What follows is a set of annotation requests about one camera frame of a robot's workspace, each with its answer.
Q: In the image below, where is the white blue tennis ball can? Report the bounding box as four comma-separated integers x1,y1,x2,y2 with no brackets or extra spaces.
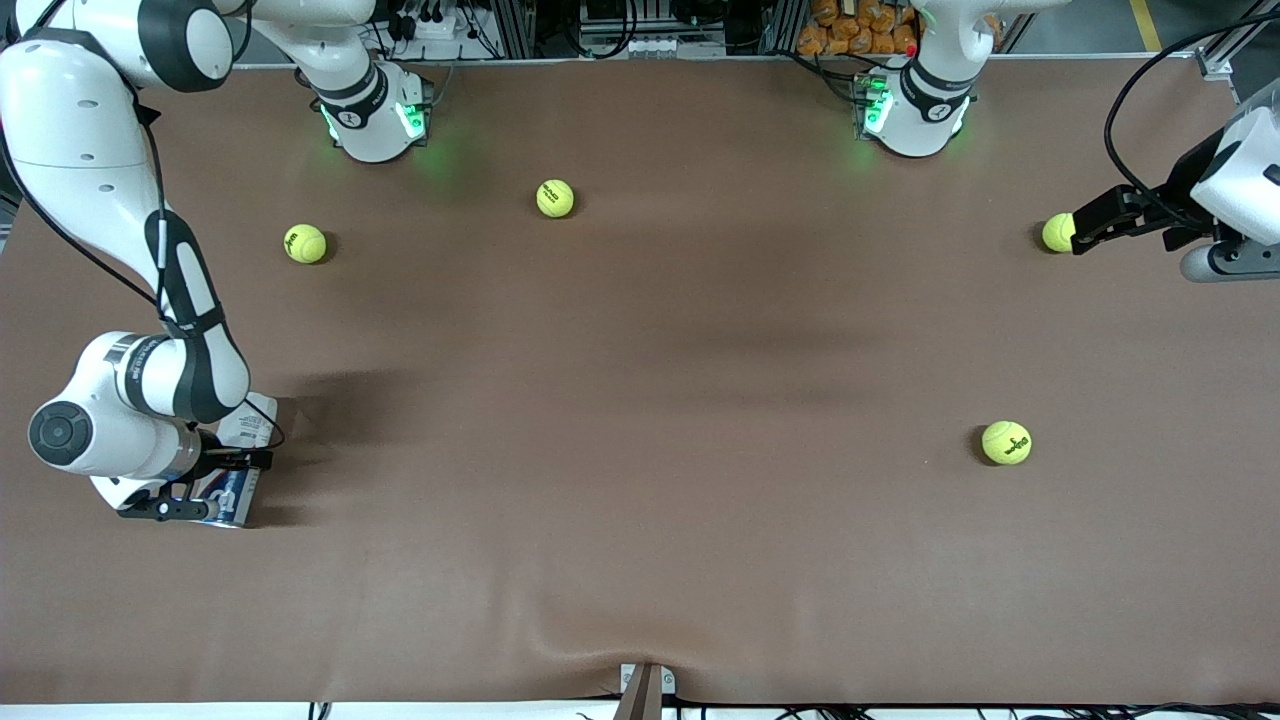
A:
193,392,280,529

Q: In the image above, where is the bag of orange items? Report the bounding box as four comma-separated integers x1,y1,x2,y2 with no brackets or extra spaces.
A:
797,0,921,57

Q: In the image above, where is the brown table mat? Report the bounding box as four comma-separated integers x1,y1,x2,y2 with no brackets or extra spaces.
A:
0,60,1280,706

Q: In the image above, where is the white power strip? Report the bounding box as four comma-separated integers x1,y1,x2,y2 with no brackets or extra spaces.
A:
400,0,463,41

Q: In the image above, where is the white terminal block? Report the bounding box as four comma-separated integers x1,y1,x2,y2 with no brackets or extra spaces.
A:
590,35,701,59

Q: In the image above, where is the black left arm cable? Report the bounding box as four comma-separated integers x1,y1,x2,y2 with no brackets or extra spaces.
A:
1103,10,1280,226

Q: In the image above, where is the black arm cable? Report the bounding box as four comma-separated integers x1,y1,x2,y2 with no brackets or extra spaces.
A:
1103,10,1280,226
0,95,287,453

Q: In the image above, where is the aluminium frame strut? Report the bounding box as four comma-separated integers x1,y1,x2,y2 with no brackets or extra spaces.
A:
1195,0,1280,81

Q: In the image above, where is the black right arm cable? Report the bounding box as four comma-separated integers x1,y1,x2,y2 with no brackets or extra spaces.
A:
0,95,287,453

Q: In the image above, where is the metal clamp bracket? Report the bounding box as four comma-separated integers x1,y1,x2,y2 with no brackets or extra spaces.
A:
613,662,677,720

